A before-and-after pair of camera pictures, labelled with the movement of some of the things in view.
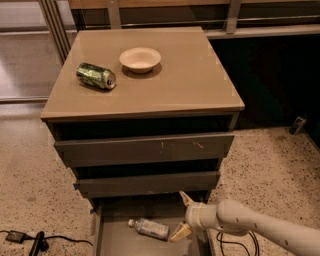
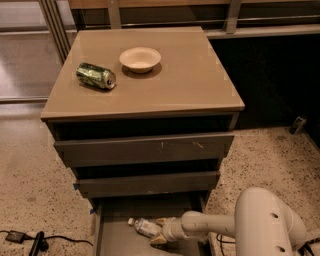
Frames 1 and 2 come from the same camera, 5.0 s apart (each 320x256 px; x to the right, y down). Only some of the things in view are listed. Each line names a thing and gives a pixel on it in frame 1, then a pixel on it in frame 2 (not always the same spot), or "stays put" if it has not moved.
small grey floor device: [298, 124] stays put
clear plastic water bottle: [150, 228] stays put
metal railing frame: [57, 16] stays put
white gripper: [194, 216] to [169, 229]
